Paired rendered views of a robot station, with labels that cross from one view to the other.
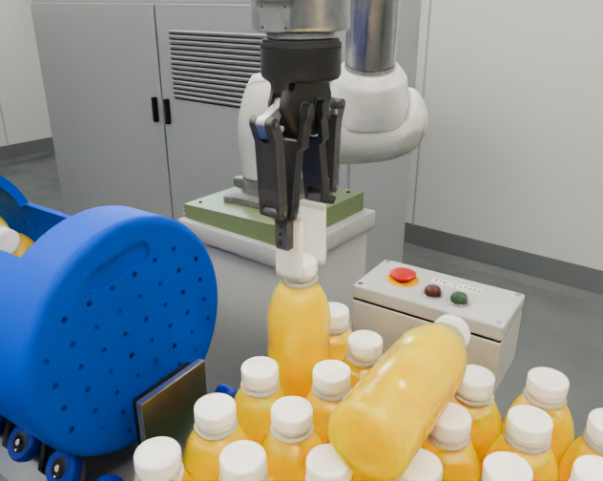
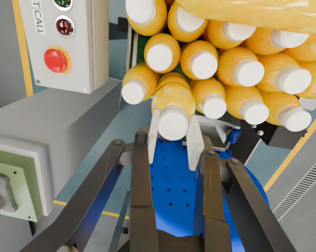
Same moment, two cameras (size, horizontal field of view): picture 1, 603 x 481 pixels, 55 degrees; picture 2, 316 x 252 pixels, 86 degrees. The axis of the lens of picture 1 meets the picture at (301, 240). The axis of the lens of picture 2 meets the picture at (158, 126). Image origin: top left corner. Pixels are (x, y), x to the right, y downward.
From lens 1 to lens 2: 0.54 m
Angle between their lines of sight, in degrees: 54
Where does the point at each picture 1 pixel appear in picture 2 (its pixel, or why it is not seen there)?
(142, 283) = not seen: hidden behind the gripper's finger
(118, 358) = not seen: hidden behind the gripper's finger
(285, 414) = (257, 75)
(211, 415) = (266, 112)
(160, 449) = (297, 121)
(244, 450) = (293, 83)
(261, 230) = (30, 177)
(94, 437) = (224, 155)
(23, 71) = not seen: outside the picture
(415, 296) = (77, 41)
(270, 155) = (281, 244)
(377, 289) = (86, 74)
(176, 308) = (173, 172)
